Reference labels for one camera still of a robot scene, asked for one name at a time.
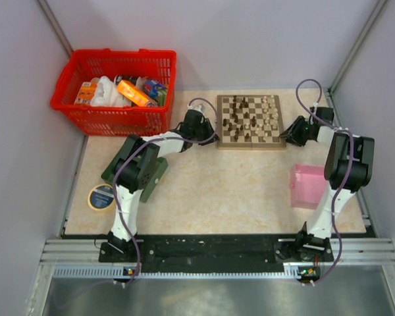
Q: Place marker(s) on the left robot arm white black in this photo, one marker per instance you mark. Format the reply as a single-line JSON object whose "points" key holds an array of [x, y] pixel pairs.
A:
{"points": [[136, 164]]}

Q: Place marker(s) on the aluminium frame rail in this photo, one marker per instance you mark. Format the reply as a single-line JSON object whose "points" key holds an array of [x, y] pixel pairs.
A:
{"points": [[355, 251]]}

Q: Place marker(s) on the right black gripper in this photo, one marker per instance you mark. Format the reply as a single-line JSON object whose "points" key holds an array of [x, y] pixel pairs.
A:
{"points": [[291, 133]]}

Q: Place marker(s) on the orange carton in basket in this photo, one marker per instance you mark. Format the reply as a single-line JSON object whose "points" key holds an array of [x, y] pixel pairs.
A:
{"points": [[85, 93]]}

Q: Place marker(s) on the yellow tape roll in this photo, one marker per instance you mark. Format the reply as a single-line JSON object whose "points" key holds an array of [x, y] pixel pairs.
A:
{"points": [[101, 197]]}

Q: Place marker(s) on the dark green box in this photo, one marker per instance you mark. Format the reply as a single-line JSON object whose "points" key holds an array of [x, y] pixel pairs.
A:
{"points": [[161, 167]]}

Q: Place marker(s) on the white plastic bag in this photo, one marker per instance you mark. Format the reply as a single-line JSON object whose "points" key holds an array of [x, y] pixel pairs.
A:
{"points": [[107, 95]]}

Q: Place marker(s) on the orange snack box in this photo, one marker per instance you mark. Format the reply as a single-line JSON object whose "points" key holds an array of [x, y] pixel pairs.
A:
{"points": [[134, 94]]}

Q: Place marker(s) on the blue red package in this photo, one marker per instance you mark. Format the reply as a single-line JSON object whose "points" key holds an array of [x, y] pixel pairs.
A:
{"points": [[154, 89]]}

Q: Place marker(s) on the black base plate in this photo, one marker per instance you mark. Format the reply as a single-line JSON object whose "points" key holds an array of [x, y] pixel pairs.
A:
{"points": [[215, 253]]}

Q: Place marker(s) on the grey cable duct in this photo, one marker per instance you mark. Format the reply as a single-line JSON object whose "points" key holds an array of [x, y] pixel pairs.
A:
{"points": [[120, 272]]}

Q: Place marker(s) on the wooden chess board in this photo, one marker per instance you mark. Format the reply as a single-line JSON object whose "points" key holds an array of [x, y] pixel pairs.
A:
{"points": [[249, 122]]}

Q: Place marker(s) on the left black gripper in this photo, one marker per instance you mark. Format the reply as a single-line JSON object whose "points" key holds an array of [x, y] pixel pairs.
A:
{"points": [[207, 124]]}

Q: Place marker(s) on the pink plastic box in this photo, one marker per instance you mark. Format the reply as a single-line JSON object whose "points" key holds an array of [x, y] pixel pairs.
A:
{"points": [[307, 185]]}

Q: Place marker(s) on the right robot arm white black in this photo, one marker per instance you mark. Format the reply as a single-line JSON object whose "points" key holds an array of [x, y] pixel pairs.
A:
{"points": [[348, 168]]}

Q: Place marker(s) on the red plastic basket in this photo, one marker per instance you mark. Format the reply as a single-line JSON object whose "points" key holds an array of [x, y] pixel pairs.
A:
{"points": [[89, 65]]}

